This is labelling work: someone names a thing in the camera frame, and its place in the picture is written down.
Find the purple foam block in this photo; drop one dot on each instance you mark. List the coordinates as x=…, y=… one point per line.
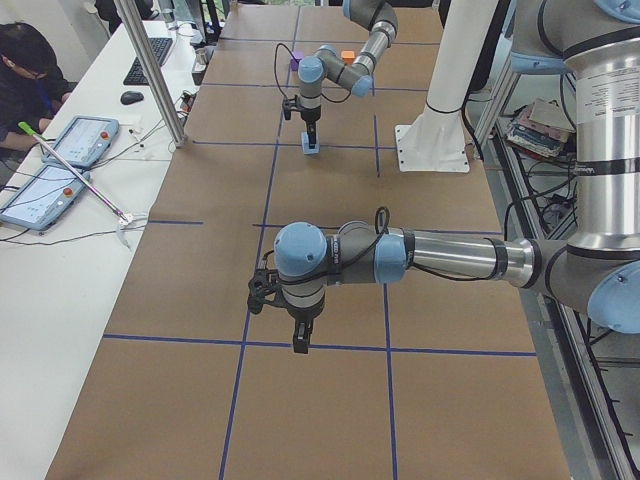
x=295, y=58

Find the lower teach pendant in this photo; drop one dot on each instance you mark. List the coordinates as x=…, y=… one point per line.
x=40, y=203

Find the aluminium frame post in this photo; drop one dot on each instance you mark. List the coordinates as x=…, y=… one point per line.
x=128, y=12

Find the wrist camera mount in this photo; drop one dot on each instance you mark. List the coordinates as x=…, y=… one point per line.
x=265, y=289
x=290, y=105

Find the upper teach pendant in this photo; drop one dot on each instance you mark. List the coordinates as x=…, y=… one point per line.
x=85, y=140

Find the long metal rod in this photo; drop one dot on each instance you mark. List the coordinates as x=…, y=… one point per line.
x=125, y=219

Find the seated person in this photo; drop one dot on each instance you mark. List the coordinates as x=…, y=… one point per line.
x=33, y=87

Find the black computer mouse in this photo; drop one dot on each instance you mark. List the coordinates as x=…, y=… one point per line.
x=131, y=97

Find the light blue foam block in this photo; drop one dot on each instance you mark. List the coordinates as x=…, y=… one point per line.
x=307, y=147

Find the stack of magazines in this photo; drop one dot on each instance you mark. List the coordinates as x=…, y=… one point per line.
x=542, y=130

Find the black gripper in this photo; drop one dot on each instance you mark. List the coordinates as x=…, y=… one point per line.
x=303, y=316
x=311, y=115

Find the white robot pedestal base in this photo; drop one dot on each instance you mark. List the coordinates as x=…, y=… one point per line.
x=435, y=141

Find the teach pendant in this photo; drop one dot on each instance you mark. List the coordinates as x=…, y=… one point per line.
x=40, y=203
x=85, y=140

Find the orange foam block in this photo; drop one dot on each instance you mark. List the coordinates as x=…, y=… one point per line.
x=348, y=56

